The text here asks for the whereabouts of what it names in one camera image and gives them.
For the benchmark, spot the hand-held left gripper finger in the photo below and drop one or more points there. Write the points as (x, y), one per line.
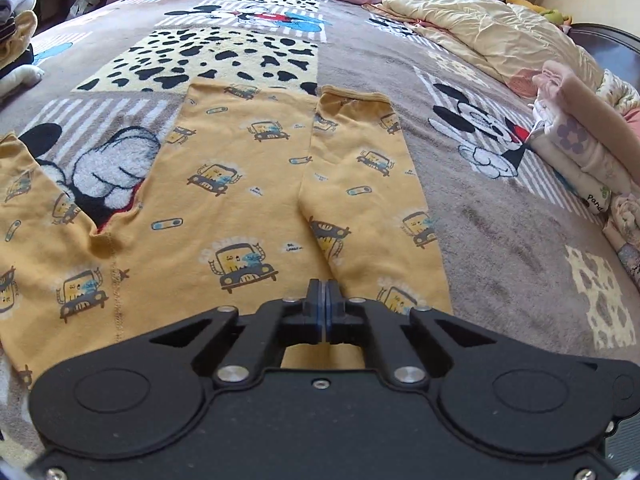
(319, 310)
(330, 310)

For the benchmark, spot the yellow car-print shirt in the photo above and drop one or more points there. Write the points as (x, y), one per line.
(225, 210)

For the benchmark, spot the stack of folded clothes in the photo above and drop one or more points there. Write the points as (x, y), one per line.
(575, 92)
(17, 30)

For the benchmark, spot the cartoon mouse printed blanket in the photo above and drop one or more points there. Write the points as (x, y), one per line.
(475, 240)

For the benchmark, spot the white green-print folded garment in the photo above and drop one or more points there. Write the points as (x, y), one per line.
(580, 180)

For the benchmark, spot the white purple-flower folded garment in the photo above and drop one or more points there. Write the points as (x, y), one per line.
(575, 142)

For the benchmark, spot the pink floral folded garment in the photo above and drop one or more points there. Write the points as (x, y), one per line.
(625, 230)

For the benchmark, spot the cream quilt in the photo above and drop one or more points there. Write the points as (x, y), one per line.
(480, 30)

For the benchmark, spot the yellow green plush toy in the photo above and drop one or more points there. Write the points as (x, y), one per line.
(552, 15)

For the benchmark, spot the dark round furniture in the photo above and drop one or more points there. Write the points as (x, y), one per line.
(607, 47)

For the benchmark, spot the small white plastic bag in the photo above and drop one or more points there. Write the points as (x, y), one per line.
(82, 6)

